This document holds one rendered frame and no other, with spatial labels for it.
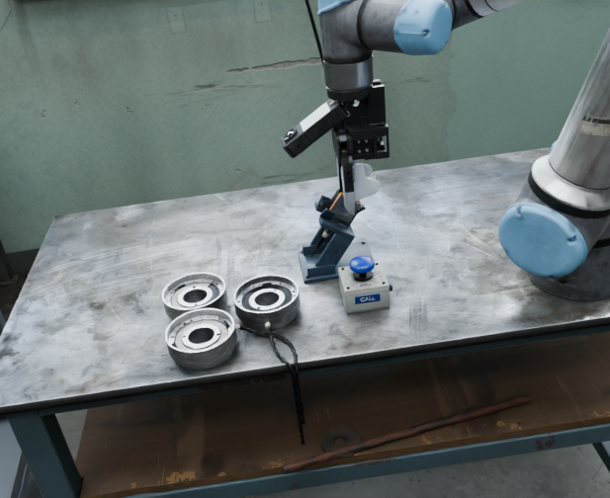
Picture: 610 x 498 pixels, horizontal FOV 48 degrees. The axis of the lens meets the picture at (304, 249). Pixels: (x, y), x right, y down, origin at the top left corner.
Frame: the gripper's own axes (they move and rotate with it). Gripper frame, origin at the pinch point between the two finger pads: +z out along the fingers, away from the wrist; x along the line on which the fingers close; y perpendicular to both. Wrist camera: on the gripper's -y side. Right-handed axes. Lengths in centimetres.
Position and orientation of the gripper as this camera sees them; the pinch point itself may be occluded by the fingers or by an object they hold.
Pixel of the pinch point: (345, 202)
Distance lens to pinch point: 115.1
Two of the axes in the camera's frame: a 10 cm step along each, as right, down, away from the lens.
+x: -1.1, -5.1, 8.5
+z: 1.0, 8.5, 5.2
